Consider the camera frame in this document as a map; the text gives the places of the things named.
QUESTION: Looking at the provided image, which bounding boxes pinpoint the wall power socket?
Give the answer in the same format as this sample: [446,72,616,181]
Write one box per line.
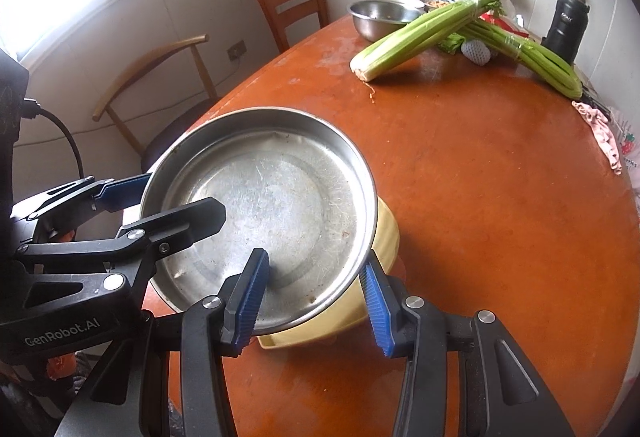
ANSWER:
[227,40,246,62]

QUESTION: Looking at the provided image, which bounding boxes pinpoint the black cable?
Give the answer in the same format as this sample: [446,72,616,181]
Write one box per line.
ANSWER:
[20,98,87,180]

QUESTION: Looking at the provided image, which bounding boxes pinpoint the large celery bunch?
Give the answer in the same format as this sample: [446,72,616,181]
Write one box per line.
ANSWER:
[349,0,501,82]

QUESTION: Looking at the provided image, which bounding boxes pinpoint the pink patterned cloth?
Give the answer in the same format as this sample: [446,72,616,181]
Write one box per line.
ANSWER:
[572,101,623,175]

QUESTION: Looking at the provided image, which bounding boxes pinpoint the black thermos flask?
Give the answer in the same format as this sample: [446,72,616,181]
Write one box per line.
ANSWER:
[541,0,590,64]

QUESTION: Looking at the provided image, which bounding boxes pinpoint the round steel pan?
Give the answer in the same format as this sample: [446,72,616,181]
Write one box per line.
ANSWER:
[141,106,378,335]

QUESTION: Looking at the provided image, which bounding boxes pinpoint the yellow plate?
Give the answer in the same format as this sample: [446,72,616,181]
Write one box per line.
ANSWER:
[257,197,400,350]

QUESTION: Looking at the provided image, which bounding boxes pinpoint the curved back wooden chair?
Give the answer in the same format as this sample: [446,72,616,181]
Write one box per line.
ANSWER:
[91,34,220,170]

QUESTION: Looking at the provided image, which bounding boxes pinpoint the white foam net fruit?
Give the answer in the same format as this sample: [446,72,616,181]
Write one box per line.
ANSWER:
[460,39,492,66]

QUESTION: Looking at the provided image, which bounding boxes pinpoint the steel bowl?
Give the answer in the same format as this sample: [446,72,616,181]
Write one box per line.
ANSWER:
[348,0,424,42]

